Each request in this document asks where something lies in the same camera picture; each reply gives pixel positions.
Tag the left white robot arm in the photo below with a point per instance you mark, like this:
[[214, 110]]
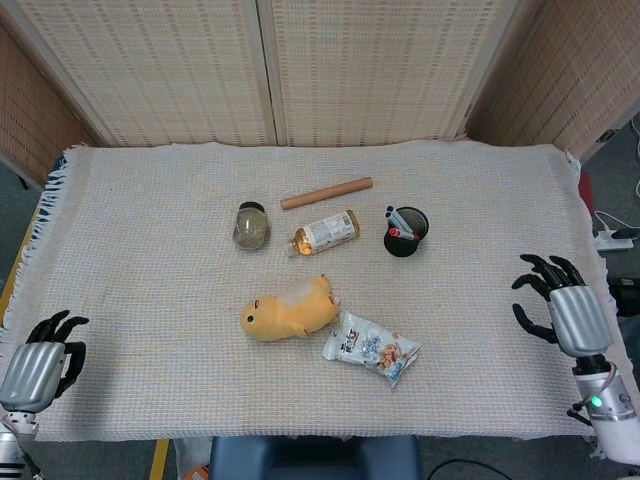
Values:
[[10, 445]]

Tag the white power strip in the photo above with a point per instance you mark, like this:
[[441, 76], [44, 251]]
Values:
[[612, 243]]

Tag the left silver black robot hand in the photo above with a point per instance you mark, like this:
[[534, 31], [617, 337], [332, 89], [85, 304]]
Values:
[[30, 372]]

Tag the black mesh pen holder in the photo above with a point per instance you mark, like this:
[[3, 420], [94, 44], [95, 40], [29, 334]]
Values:
[[400, 247]]

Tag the orange package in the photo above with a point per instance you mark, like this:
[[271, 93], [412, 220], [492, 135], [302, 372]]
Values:
[[197, 473]]

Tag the blue padded seat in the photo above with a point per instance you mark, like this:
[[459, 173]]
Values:
[[315, 457]]

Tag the glass jar with herbs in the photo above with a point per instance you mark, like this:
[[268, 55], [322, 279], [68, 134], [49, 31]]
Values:
[[251, 230]]

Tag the bamboo folding screen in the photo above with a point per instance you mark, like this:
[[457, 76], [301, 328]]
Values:
[[160, 65]]

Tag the red and white marker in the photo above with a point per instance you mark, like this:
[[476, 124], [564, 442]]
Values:
[[402, 233]]

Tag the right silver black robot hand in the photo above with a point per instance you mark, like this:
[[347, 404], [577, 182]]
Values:
[[580, 320]]

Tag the yellow plush toy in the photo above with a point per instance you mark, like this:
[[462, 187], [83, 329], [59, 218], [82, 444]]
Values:
[[290, 312]]

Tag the brown wooden rolling pin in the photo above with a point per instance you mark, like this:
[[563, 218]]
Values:
[[327, 192]]

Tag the black box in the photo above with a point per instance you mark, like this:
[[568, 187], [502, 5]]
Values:
[[627, 295]]

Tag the red table edge piece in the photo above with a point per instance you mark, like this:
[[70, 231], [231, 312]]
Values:
[[586, 192]]

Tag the white snack bag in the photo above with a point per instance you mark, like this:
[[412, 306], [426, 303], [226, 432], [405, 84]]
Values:
[[370, 347]]

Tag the white woven tablecloth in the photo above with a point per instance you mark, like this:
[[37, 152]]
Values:
[[150, 250]]

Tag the plastic tea bottle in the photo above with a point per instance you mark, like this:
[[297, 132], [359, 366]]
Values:
[[327, 230]]

